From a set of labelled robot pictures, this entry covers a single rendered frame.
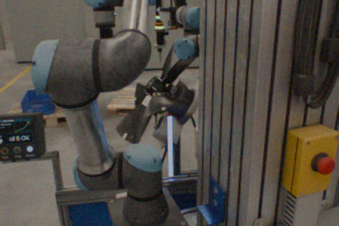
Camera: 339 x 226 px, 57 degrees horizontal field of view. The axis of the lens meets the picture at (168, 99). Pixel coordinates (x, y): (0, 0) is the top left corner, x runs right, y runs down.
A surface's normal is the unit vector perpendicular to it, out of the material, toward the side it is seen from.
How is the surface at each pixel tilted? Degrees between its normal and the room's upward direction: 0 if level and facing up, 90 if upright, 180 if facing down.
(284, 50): 90
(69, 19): 90
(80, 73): 92
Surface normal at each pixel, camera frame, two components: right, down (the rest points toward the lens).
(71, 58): 0.01, -0.16
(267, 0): 0.34, 0.30
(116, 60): 0.40, -0.09
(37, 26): 0.14, 0.32
